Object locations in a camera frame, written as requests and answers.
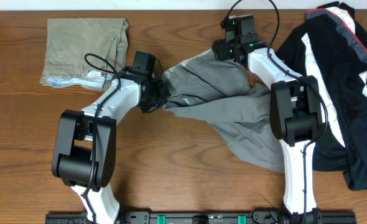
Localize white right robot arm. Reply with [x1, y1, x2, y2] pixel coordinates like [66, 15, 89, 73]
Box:
[212, 39, 327, 215]

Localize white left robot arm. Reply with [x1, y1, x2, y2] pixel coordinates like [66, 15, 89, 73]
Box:
[52, 72, 170, 223]

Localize black white red shirt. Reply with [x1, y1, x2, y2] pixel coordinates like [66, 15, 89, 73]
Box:
[276, 1, 367, 190]

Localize grey shorts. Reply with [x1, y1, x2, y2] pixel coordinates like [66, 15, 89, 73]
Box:
[162, 50, 284, 173]

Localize folded khaki shorts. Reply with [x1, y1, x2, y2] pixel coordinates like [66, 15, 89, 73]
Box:
[40, 18, 129, 91]

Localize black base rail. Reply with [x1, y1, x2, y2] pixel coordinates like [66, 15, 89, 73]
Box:
[45, 210, 357, 224]

